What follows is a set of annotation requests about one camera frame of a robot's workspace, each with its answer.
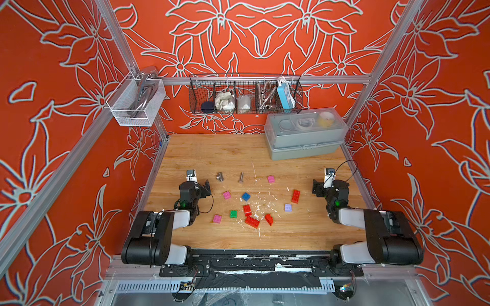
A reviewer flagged red square lego brick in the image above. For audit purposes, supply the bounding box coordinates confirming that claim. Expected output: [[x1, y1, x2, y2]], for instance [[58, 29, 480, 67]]
[[243, 205, 251, 216]]

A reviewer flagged long red lego brick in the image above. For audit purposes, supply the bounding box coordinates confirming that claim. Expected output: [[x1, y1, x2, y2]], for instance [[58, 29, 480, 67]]
[[245, 216, 260, 229], [291, 189, 301, 204]]

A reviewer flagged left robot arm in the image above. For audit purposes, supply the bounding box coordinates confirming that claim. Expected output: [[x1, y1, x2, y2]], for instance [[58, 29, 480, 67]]
[[121, 181, 212, 266]]

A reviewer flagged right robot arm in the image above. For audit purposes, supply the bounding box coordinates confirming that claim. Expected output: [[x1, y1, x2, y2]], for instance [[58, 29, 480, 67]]
[[312, 180, 424, 266]]

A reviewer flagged red sloped lego brick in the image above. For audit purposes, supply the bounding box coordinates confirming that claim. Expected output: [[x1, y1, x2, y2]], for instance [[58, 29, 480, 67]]
[[264, 214, 274, 226]]

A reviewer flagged metal pipe tee fitting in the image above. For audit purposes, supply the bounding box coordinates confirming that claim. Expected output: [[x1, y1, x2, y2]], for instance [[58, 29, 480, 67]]
[[216, 172, 224, 182]]

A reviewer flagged grey plastic storage box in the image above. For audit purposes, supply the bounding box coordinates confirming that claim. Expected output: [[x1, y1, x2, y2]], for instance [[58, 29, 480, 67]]
[[264, 108, 348, 161]]

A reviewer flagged white crumpled bag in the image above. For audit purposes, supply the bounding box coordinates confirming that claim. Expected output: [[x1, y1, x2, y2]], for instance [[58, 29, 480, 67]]
[[214, 91, 236, 113]]

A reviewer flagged clear plastic bin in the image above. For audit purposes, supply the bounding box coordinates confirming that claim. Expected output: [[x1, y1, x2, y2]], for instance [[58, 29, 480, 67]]
[[107, 73, 166, 127]]

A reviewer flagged blue white box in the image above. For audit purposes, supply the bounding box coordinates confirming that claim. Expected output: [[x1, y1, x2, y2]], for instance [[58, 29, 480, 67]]
[[276, 76, 296, 111]]

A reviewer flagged metal tool in bin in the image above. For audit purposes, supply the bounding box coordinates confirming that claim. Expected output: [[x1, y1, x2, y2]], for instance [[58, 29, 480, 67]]
[[128, 66, 158, 118]]

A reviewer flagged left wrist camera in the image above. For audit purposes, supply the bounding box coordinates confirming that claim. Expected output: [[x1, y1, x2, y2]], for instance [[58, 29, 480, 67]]
[[186, 170, 198, 182]]

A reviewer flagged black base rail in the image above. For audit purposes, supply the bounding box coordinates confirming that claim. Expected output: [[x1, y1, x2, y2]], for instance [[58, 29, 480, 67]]
[[159, 249, 364, 291]]

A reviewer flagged black wire basket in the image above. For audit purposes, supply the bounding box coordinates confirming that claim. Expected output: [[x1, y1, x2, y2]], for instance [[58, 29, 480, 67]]
[[189, 73, 304, 115]]

